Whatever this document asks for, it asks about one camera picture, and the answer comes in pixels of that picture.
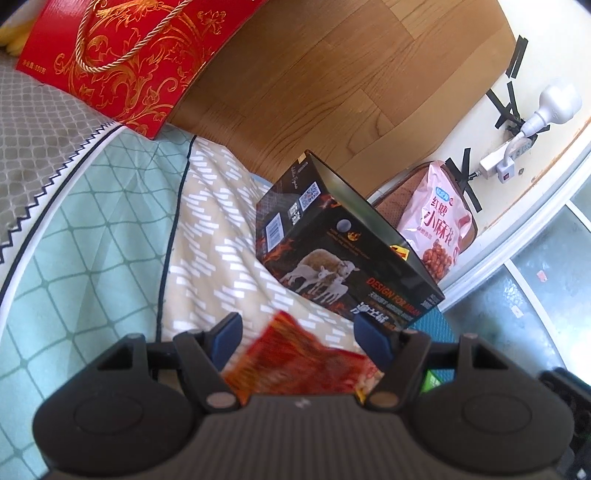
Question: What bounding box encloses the green cracker snack bag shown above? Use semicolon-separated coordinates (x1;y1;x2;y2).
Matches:
421;371;442;393

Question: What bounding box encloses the red snack packet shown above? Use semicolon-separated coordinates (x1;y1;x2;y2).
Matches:
223;311;377;404

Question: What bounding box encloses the yellow peanut snack bag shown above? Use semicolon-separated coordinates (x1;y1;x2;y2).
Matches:
353;368;384;404

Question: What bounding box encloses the blue patterned mat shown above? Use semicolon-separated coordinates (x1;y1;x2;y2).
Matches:
410;308;458;385

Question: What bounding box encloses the pink twisted-dough snack bag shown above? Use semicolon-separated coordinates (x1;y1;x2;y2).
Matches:
397;161;473;283

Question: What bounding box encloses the black open storage box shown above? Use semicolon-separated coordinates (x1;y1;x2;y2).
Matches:
256;151;444;329

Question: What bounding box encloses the white power strip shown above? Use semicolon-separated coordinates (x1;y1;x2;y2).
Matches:
477;134;534;184

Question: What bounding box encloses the wooden headboard panel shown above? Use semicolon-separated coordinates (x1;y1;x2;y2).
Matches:
171;0;515;195

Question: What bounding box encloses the red gift bag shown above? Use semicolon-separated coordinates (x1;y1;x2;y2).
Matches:
17;0;263;139

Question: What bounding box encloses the yellow duck plush toy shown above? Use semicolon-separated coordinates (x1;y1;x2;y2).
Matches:
0;20;35;57

